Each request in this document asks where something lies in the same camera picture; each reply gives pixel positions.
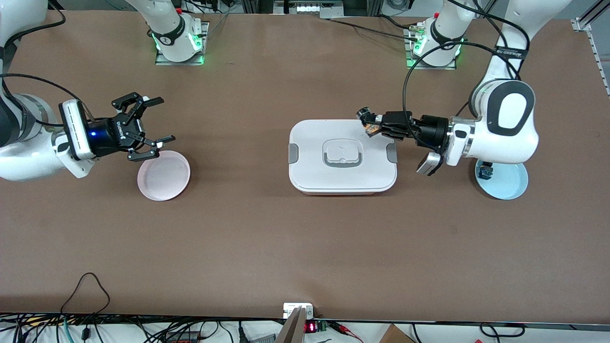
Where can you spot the aluminium frame with white label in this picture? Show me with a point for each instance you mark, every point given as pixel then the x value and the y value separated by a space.
pixel 310 8

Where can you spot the white lunch box grey clips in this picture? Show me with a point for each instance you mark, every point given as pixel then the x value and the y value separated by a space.
pixel 310 162

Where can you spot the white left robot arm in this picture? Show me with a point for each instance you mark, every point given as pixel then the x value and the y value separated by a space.
pixel 505 138

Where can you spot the brown cardboard box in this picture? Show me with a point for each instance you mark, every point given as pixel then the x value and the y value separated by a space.
pixel 395 336

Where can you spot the perforated metal strip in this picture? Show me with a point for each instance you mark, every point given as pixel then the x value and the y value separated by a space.
pixel 601 71

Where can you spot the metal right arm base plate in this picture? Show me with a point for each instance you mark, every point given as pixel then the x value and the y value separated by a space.
pixel 162 62

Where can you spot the black power plug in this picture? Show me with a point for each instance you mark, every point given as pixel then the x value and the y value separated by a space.
pixel 243 336

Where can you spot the orange black push-button switch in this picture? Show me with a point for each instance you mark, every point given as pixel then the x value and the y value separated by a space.
pixel 369 126

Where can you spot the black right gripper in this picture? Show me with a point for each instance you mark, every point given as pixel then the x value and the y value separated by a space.
pixel 108 135

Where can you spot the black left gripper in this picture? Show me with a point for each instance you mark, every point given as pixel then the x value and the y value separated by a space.
pixel 432 128

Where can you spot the light blue round plate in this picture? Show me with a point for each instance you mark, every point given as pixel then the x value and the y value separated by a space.
pixel 510 183

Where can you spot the blue switch with green button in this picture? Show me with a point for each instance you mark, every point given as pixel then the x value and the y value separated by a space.
pixel 485 172

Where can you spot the grey metal bar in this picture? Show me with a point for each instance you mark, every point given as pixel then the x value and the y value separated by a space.
pixel 293 331

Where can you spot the red clip lead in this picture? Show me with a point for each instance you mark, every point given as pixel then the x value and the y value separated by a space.
pixel 343 328

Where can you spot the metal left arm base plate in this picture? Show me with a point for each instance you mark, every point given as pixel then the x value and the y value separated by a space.
pixel 412 65

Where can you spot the pink round plate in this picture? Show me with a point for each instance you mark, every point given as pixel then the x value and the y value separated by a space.
pixel 164 178

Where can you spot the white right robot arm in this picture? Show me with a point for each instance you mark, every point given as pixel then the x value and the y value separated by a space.
pixel 24 162

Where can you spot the aluminium profile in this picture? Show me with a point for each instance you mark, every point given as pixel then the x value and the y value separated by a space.
pixel 584 23

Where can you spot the red digit display module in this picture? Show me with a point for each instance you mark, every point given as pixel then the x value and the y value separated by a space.
pixel 310 327

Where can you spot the grey power adapter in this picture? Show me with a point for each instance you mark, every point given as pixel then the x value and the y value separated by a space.
pixel 262 339

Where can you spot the small white mount block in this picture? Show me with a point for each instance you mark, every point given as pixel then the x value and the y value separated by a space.
pixel 290 307

